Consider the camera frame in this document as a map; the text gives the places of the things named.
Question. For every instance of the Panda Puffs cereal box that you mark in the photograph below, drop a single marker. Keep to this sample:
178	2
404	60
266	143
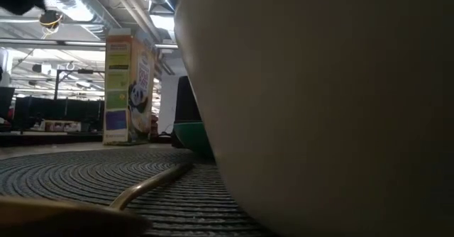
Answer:
129	88

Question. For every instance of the gold metal spoon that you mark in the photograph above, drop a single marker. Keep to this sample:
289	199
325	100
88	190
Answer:
53	219

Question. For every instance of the long ceiling light bar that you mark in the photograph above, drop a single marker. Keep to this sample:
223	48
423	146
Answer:
42	43

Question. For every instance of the white column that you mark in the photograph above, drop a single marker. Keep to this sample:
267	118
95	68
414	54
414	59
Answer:
166	105
5	66

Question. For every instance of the dark monitor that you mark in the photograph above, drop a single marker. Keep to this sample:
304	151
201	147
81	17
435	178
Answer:
5	102

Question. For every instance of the black partition screen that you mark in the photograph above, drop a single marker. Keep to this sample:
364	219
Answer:
60	111

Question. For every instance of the wooden workbench with items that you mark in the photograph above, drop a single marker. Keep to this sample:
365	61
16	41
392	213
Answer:
49	137

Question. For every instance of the grey woven round placemat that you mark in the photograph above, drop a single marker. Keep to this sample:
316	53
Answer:
88	173

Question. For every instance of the green bowl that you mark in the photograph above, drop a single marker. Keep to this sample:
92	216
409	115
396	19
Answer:
193	137

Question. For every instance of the large white bowl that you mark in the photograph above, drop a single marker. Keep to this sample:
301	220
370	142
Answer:
319	123

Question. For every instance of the black gantry frame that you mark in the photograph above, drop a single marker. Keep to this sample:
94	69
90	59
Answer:
56	84

